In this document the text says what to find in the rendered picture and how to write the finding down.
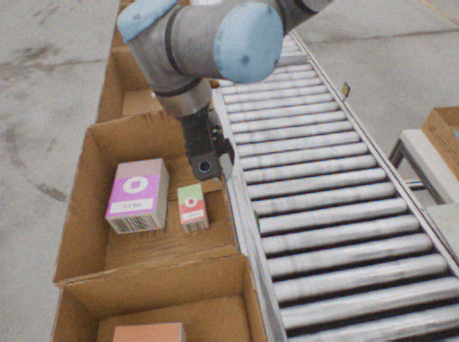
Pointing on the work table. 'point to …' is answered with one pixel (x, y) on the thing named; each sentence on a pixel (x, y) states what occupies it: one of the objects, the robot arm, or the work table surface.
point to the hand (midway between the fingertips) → (223, 179)
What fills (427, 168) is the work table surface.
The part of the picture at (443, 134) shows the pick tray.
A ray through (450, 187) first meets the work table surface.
